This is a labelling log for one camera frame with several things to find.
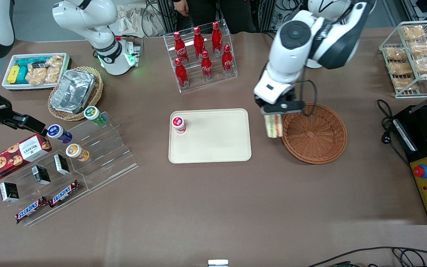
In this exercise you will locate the person in dark clothes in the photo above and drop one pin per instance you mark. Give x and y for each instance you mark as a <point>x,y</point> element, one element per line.
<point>213,15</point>

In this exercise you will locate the beige plastic tray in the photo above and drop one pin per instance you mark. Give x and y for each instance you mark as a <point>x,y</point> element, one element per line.
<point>213,141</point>

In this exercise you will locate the round brown wicker basket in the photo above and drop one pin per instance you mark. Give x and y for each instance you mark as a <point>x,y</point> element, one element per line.
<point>317,141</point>

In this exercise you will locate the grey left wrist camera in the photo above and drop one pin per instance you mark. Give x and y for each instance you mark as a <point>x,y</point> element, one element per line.
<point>284,108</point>

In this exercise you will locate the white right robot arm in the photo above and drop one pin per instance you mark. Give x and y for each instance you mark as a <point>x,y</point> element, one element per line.
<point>95,22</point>

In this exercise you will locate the red cola bottle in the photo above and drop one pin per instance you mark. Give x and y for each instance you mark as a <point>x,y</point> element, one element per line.
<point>181,74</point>
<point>207,66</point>
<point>227,61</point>
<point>199,42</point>
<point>180,48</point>
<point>217,39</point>

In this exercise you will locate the white plastic bin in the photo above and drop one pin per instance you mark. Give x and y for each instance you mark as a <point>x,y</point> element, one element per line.
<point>7,86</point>

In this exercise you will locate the silver foil tray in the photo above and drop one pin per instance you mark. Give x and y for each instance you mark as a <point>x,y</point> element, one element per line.
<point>72,91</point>

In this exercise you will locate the small black box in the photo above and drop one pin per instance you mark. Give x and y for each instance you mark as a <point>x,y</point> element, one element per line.
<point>9,192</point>
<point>41,175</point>
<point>61,164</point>

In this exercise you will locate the yellow small box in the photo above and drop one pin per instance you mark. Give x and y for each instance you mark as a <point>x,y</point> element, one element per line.
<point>13,74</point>

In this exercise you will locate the oval light wicker basket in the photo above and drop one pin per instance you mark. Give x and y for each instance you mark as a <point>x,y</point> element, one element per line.
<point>96,92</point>

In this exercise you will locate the red Walkers cookie box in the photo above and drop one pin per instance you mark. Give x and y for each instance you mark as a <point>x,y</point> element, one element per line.
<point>13,157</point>

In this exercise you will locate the red emergency stop button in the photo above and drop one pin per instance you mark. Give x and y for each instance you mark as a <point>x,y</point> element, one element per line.
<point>421,171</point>

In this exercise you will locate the triangle sandwich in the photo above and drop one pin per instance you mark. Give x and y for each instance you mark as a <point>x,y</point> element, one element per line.
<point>274,126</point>

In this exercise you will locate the clear acrylic bottle rack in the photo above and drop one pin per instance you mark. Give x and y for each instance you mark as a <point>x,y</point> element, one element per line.
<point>213,83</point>

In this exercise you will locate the orange lid snack cup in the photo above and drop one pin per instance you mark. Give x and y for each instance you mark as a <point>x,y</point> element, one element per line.
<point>76,152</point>

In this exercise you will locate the teal small box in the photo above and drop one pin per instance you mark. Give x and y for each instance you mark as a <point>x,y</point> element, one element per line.
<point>22,76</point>

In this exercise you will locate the clear cracker pack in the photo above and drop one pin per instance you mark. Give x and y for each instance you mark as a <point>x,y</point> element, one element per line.
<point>55,61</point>
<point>35,76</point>
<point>53,74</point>

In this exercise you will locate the white crumpled bag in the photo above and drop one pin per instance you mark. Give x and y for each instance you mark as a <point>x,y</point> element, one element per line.
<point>135,20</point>

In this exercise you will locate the clear acrylic stepped stand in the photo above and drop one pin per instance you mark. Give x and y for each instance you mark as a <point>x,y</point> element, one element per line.
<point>113,155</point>
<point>24,189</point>

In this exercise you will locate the teal long box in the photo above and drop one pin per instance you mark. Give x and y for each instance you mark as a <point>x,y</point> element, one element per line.
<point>28,60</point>

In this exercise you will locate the small silver device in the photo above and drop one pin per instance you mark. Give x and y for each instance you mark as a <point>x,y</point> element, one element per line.
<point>218,263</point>

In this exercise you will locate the Snickers bar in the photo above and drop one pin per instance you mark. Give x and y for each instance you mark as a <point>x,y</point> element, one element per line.
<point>31,210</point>
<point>64,193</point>

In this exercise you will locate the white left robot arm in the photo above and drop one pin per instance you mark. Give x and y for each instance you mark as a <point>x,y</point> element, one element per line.
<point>295,55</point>

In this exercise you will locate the green lid snack cup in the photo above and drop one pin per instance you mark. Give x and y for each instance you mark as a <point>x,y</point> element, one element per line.
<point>94,114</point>

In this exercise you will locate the purple lid snack cup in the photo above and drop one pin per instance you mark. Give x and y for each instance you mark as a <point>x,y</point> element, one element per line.
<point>58,133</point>

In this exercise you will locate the red lid snack cup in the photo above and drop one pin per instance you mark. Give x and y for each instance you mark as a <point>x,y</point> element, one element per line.
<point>178,124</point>

